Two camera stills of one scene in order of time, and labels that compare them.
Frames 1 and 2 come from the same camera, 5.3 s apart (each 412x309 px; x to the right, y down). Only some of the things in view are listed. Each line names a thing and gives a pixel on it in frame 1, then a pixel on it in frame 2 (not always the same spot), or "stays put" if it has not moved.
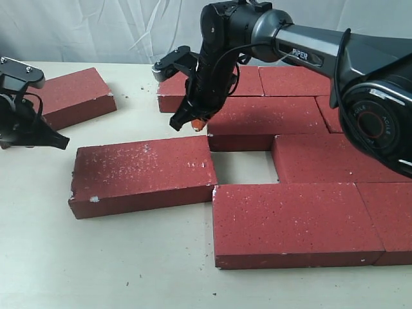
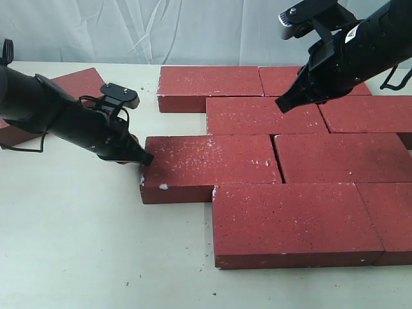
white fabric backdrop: x=142 y=31 stays put
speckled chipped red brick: x=126 y=177 → x=185 y=168
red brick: x=249 y=124 stays put
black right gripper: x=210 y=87 → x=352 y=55
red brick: x=328 y=158 stays put
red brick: x=389 y=206 stays put
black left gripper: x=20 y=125 → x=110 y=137
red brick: x=293 y=225 stays put
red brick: x=293 y=81 stays put
